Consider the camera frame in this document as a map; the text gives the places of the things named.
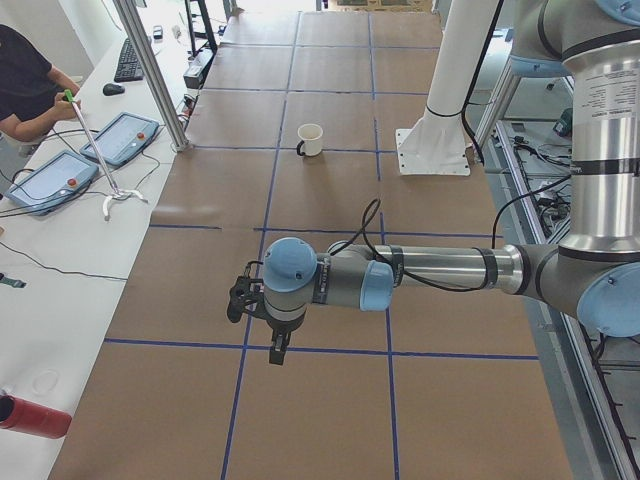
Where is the far blue teach pendant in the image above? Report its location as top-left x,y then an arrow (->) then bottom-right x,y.
94,112 -> 159,168

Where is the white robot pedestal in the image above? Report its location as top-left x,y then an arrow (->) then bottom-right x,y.
396,0 -> 502,176

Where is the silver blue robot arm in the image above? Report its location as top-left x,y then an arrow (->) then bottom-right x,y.
255,1 -> 639,365

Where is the black computer mouse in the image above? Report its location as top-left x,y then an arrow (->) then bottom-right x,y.
102,83 -> 125,96

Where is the aluminium frame post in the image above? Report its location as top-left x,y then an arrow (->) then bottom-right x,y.
113,0 -> 190,152

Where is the reacher grabber stick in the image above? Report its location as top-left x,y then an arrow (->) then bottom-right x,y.
64,89 -> 148,221

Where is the blue teach pendant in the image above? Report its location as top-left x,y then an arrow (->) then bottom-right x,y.
5,150 -> 98,215
94,112 -> 159,168

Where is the white mug black handle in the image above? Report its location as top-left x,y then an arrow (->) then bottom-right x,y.
296,123 -> 324,157

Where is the person's hand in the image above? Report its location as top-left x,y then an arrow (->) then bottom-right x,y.
51,99 -> 76,121

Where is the person in black shirt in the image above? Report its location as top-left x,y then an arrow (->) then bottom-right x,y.
1,25 -> 80,143

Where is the black keyboard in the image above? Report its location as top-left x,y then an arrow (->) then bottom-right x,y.
114,38 -> 144,83

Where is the red bottle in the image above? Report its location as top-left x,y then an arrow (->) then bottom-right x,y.
1,395 -> 72,439

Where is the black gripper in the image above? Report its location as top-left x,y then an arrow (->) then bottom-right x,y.
269,325 -> 296,365

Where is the near blue teach pendant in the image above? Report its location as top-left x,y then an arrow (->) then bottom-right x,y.
5,150 -> 98,215

